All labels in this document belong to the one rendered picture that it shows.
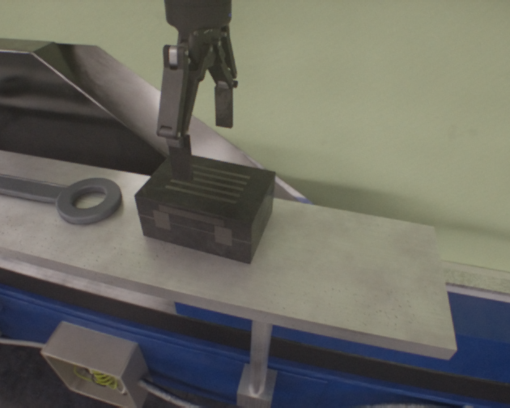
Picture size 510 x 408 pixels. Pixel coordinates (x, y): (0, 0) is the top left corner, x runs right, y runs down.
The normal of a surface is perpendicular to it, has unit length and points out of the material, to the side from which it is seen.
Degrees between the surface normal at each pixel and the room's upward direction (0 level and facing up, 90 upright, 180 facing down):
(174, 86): 64
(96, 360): 0
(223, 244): 90
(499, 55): 90
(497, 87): 90
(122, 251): 0
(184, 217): 90
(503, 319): 0
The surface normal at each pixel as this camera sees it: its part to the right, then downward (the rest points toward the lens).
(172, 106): -0.25, 0.22
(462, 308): 0.04, -0.76
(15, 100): -0.23, 0.63
